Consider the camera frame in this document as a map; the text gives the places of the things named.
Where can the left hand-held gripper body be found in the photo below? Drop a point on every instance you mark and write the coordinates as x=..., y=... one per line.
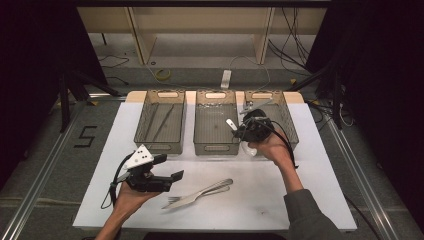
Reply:
x=140, y=158

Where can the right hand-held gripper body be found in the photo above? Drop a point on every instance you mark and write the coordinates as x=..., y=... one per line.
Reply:
x=258, y=128

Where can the white ceramic spoon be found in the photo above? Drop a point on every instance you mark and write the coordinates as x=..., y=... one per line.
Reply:
x=231, y=124

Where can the grey transparent plastic bin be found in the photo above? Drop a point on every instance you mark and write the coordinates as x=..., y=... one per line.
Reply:
x=160, y=146
x=213, y=148
x=286, y=123

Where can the black and silver chopstick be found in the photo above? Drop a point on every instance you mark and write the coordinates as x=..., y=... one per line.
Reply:
x=164, y=121

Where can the person's right hand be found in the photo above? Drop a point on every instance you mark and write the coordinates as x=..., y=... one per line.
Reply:
x=276, y=150

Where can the person's left hand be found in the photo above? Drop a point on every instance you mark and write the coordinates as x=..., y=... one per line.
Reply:
x=128, y=200

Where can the white power strip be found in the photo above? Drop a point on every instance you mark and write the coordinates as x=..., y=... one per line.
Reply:
x=226, y=79

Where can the black tripod stand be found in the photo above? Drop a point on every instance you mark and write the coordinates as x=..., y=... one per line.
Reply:
x=64, y=100
x=336, y=100

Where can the pale wooden shelf unit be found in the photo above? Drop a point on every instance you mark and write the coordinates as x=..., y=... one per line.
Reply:
x=200, y=20

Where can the black curtain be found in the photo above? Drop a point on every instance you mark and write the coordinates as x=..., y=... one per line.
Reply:
x=383, y=83
x=33, y=50

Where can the aluminium floor rail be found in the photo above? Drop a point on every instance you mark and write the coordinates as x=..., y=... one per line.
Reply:
x=363, y=180
x=36, y=190

